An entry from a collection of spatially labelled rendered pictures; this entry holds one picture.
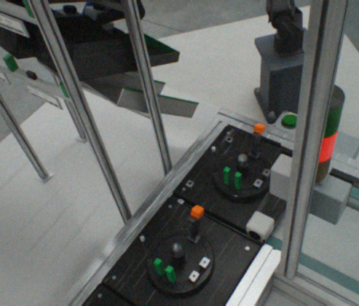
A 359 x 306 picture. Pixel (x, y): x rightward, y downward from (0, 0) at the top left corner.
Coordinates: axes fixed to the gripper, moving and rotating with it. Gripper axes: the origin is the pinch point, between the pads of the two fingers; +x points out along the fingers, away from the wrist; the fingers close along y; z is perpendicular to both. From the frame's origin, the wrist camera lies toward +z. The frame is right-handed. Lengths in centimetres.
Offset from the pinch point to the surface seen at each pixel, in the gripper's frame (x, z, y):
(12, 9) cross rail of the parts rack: 19.9, 27.6, 18.7
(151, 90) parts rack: 9.0, -3.1, 24.6
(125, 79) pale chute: 6.6, -12.8, 9.0
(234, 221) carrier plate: 18, -24, 49
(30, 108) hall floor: 16, -129, -134
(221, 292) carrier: 31, -20, 57
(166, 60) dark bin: 1.2, -3.7, 21.8
